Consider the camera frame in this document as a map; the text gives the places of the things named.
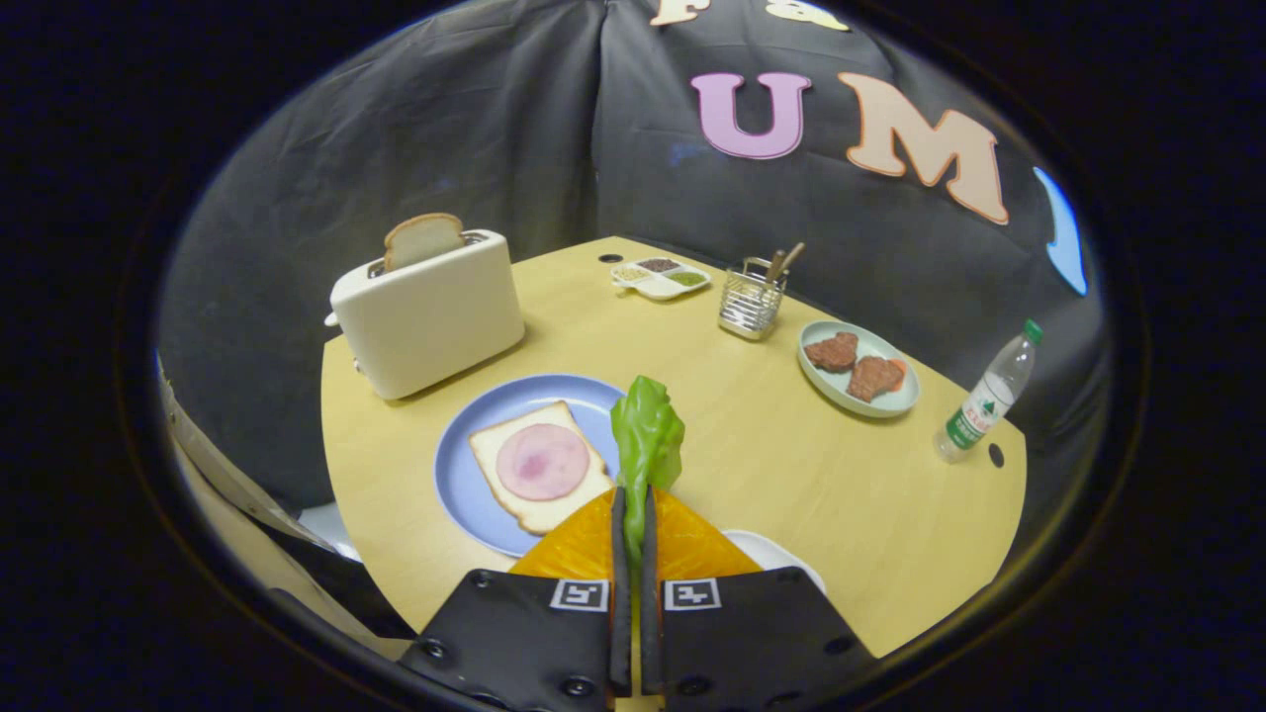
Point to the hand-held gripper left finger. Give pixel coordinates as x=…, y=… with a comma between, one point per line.
x=620, y=593

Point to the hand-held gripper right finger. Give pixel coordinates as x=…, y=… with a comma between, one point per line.
x=650, y=613

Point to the green lettuce leaf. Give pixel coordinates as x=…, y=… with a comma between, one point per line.
x=648, y=435

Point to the toasted bread slice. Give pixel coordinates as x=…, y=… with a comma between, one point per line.
x=423, y=239

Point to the white plate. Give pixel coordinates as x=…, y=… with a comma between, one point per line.
x=776, y=554

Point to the pink ham slice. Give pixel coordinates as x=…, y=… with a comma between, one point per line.
x=542, y=462

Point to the square white bread slice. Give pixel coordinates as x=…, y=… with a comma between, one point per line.
x=487, y=450

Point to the blue round plate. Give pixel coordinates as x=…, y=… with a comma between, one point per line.
x=463, y=475

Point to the white plastic sheet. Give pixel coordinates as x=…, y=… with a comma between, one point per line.
x=326, y=529

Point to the white divided seasoning tray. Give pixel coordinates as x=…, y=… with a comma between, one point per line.
x=658, y=288

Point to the brown meat patty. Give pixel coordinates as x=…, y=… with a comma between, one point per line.
x=833, y=352
x=874, y=379

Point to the pale green plate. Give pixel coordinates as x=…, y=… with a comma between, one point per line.
x=890, y=403

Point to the cream white toaster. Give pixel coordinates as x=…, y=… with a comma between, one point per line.
x=425, y=326

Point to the light wooden board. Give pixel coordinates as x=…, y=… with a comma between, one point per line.
x=237, y=529

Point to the clear plastic water bottle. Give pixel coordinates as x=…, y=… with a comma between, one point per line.
x=984, y=405

